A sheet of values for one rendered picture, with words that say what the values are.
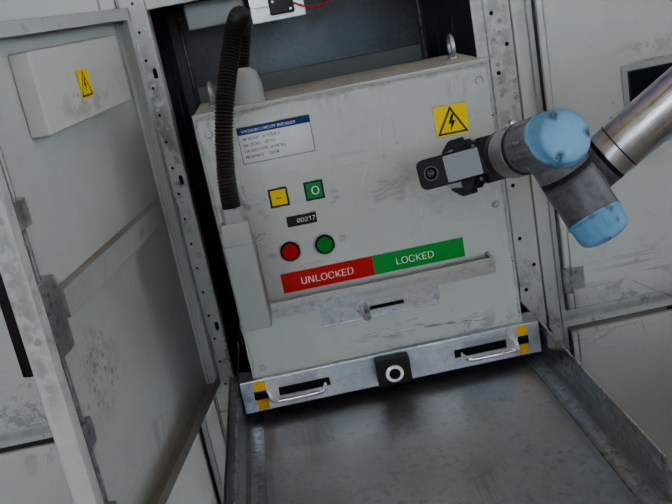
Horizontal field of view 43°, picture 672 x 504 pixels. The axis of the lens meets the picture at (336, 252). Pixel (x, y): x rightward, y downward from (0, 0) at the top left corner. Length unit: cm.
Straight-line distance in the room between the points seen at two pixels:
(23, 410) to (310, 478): 68
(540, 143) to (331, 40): 133
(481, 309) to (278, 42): 112
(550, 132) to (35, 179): 67
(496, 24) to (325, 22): 82
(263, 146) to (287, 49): 99
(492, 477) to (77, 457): 57
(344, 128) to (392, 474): 55
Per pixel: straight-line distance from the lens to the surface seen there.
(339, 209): 142
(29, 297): 106
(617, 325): 184
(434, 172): 127
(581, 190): 115
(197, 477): 182
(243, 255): 132
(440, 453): 134
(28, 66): 118
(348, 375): 151
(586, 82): 169
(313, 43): 237
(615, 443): 132
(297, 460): 139
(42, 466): 185
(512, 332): 154
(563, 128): 112
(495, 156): 121
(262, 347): 149
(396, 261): 146
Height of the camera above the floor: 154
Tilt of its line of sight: 17 degrees down
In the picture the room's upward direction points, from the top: 11 degrees counter-clockwise
